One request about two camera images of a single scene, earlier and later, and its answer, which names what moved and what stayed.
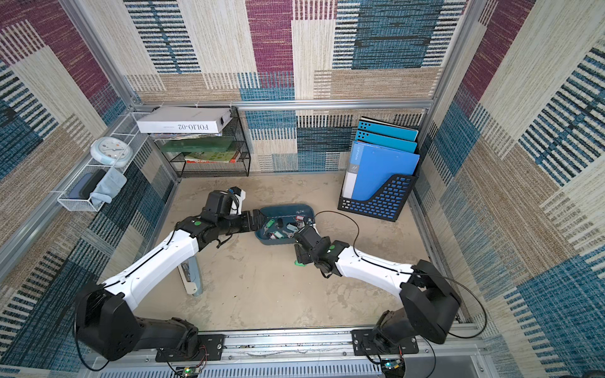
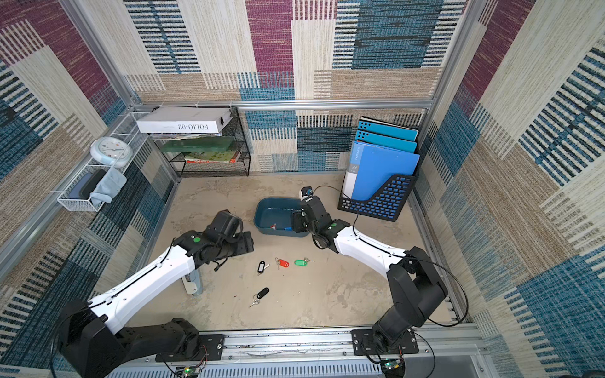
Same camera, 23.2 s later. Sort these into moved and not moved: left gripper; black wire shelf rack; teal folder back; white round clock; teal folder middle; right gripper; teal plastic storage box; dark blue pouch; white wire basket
Moved: teal plastic storage box; left gripper; right gripper
Not moved: teal folder back; dark blue pouch; white round clock; black wire shelf rack; white wire basket; teal folder middle
